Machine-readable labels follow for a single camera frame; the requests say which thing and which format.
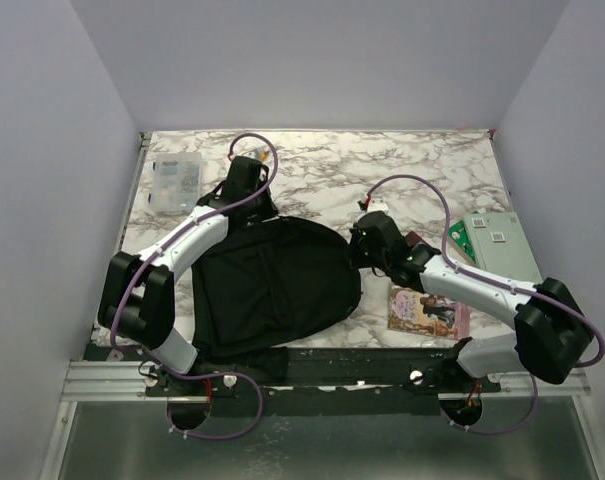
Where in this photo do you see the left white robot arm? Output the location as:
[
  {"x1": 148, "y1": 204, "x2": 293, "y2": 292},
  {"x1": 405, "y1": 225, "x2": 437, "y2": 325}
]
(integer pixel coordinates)
[{"x1": 97, "y1": 156, "x2": 278, "y2": 395}]

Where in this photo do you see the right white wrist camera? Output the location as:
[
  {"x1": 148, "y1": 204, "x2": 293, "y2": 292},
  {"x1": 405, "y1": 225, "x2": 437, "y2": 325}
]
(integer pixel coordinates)
[{"x1": 368, "y1": 198, "x2": 389, "y2": 213}]

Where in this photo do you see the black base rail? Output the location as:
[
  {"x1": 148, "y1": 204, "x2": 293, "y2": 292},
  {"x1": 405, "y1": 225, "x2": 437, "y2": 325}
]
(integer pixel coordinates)
[{"x1": 81, "y1": 344, "x2": 503, "y2": 416}]

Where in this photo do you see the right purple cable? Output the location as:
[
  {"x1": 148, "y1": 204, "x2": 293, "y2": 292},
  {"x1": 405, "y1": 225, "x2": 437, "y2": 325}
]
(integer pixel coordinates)
[{"x1": 364, "y1": 174, "x2": 605, "y2": 435}]

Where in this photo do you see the pale green book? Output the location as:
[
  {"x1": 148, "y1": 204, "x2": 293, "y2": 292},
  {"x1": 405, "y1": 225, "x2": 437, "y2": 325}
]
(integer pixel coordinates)
[{"x1": 463, "y1": 212, "x2": 543, "y2": 283}]

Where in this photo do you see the black student backpack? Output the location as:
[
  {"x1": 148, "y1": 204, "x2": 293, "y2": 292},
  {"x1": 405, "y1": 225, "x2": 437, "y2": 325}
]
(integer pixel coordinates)
[{"x1": 191, "y1": 216, "x2": 362, "y2": 360}]

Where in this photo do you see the illustrated storybook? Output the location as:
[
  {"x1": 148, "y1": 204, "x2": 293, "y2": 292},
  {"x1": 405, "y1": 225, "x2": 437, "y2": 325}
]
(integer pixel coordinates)
[{"x1": 387, "y1": 285, "x2": 470, "y2": 340}]

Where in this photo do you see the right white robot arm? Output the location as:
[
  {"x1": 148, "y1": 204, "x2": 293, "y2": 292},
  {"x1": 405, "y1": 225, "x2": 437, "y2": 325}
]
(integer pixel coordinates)
[{"x1": 349, "y1": 211, "x2": 595, "y2": 392}]

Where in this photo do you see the clear plastic organizer box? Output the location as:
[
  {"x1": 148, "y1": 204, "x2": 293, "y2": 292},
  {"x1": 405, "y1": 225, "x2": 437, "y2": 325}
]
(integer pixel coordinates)
[{"x1": 148, "y1": 152, "x2": 203, "y2": 215}]

